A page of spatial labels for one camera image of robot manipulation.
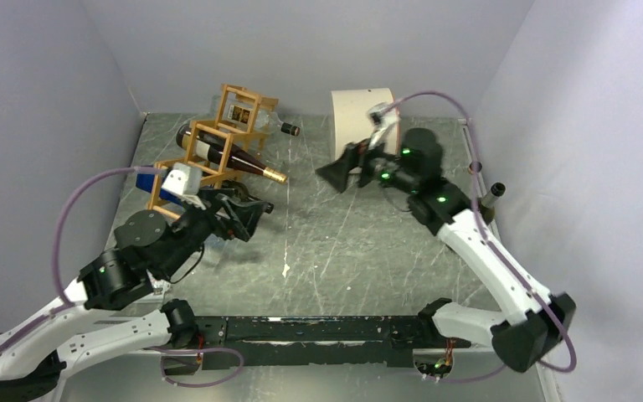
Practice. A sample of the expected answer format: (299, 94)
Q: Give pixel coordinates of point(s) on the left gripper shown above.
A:
(226, 223)

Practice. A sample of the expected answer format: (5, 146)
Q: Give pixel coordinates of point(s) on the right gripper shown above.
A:
(336, 173)

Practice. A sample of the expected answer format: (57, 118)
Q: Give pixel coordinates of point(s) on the blue square glass bottle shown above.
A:
(145, 182)

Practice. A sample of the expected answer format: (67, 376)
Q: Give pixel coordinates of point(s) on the clear glass bottle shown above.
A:
(474, 167)

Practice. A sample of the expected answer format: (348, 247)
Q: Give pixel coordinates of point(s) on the dark green wine bottle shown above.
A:
(487, 203)

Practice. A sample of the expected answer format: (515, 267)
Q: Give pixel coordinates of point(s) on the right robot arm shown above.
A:
(531, 320)

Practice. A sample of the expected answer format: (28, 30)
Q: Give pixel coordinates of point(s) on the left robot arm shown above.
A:
(58, 341)

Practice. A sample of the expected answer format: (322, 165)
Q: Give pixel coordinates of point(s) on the wooden wine rack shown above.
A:
(219, 176)

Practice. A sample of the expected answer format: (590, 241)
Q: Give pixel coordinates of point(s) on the dark bottle gold cap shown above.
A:
(210, 148)

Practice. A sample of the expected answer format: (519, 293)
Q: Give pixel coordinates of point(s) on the beige cylindrical box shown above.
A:
(349, 122)

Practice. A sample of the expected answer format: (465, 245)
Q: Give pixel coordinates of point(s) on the white paper card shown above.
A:
(160, 288)

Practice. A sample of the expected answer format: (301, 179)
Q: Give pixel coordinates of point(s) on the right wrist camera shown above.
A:
(385, 121)

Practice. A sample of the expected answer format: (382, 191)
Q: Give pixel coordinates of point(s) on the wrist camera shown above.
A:
(183, 182)
(385, 121)

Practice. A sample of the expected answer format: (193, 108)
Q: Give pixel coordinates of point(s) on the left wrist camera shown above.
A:
(183, 182)

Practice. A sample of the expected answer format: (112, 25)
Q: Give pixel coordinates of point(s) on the aluminium rail frame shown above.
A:
(530, 321)

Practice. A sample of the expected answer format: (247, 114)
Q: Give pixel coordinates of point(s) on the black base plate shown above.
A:
(394, 341)

